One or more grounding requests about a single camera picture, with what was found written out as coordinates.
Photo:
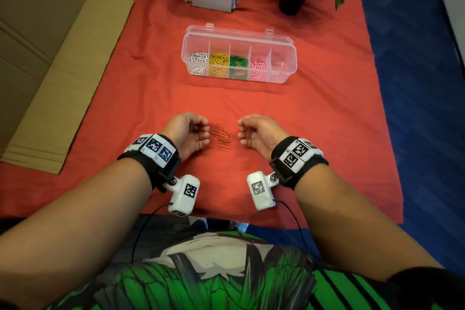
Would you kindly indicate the person's right hand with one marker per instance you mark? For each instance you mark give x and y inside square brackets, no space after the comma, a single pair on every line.
[265,135]

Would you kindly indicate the person's left hand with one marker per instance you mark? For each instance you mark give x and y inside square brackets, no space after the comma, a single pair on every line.
[183,135]

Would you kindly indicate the small red clip bunch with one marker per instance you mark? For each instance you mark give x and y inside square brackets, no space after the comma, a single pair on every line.
[249,131]

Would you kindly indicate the colored paper clips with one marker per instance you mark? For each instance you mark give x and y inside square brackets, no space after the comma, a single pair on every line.
[222,137]

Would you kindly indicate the pile of pink paper clips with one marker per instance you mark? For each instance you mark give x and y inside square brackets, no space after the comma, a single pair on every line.
[258,68]

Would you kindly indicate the pile of white paper clips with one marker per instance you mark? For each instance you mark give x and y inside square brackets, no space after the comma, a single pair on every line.
[198,63]

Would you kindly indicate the clear plastic compartment box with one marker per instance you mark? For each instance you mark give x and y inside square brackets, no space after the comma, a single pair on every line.
[283,62]

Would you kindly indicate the pile of green paper clips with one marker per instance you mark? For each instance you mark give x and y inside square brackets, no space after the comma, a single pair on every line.
[238,62]

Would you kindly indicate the pile of yellow paper clips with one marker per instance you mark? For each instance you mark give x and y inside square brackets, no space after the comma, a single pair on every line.
[218,64]

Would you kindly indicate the person's right forearm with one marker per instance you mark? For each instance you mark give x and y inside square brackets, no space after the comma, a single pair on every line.
[359,230]

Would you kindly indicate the person's left forearm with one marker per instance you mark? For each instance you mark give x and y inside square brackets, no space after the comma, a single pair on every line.
[72,233]

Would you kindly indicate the large brown cardboard box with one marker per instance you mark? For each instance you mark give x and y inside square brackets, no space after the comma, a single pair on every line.
[47,66]

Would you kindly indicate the black white marker wristband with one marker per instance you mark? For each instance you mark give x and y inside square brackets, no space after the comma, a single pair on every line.
[299,161]
[152,157]

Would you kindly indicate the red tablecloth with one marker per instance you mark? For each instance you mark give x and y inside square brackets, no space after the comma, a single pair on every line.
[327,121]

